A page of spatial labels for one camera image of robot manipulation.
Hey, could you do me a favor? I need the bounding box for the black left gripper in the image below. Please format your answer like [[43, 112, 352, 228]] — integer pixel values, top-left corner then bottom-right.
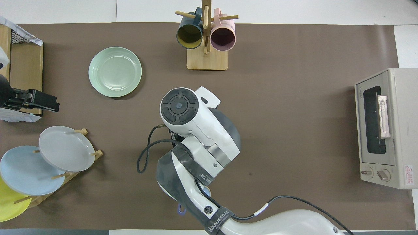
[[0, 74, 60, 113]]

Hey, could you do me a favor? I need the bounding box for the yellow plate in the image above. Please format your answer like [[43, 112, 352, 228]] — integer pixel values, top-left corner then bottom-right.
[[0, 176, 32, 222]]

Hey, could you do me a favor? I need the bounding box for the pale green plate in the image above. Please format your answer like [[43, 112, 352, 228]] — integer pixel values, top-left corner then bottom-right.
[[88, 47, 142, 98]]

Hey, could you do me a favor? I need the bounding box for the brown table mat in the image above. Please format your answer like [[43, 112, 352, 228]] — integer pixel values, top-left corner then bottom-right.
[[0, 22, 416, 230]]

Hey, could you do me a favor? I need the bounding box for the light blue plate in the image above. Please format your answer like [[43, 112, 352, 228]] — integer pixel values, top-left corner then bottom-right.
[[0, 146, 66, 196]]

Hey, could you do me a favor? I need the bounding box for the dark teal mug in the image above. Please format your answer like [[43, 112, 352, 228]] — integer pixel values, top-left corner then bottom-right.
[[176, 7, 204, 50]]

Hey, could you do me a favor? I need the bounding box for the white checked cloth bag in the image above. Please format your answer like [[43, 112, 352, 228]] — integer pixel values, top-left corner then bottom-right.
[[0, 16, 43, 46]]

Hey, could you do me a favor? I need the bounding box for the wooden mug tree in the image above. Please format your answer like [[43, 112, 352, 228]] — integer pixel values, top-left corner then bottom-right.
[[175, 0, 239, 71]]

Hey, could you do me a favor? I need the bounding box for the beige toaster oven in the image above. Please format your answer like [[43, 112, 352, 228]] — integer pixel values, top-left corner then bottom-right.
[[355, 68, 418, 189]]

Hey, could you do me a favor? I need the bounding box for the black wire basket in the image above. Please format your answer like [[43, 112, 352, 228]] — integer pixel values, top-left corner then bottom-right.
[[11, 28, 43, 46]]

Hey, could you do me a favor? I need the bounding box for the pink ribbed mug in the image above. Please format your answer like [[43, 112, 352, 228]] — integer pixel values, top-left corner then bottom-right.
[[210, 8, 236, 52]]

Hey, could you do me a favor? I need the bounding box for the grey plate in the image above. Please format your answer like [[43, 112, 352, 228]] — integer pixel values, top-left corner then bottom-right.
[[39, 126, 96, 172]]

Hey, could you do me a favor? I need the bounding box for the wooden plate rack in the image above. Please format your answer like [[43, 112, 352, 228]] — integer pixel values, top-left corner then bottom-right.
[[13, 128, 104, 209]]

